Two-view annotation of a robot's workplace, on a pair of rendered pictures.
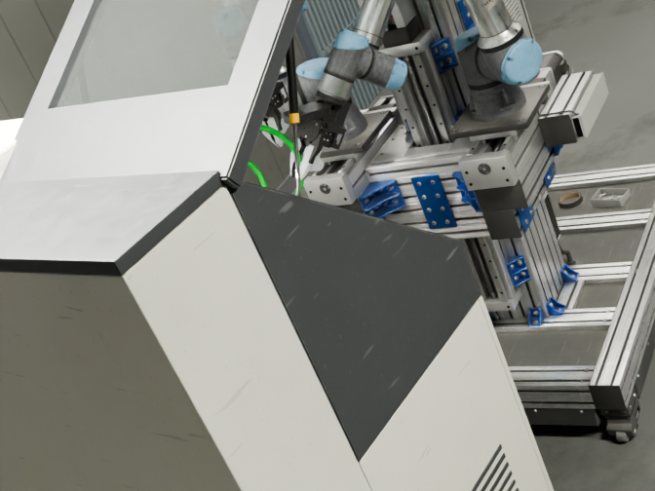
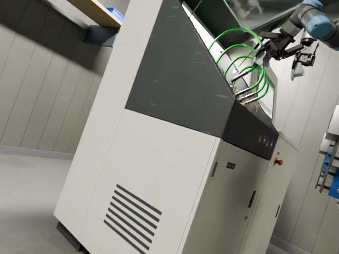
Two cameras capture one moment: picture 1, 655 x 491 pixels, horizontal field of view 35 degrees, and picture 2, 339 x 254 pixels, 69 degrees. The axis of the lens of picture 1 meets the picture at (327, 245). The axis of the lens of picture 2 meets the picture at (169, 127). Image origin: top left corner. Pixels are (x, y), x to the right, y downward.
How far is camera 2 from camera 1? 2.57 m
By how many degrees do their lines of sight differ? 84
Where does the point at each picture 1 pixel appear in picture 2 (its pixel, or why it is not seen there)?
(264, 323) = (142, 34)
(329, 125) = (272, 42)
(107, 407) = not seen: hidden behind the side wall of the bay
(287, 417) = (124, 65)
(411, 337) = (172, 100)
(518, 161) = not seen: outside the picture
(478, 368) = (184, 162)
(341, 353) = (149, 69)
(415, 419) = (146, 128)
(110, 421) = not seen: hidden behind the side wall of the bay
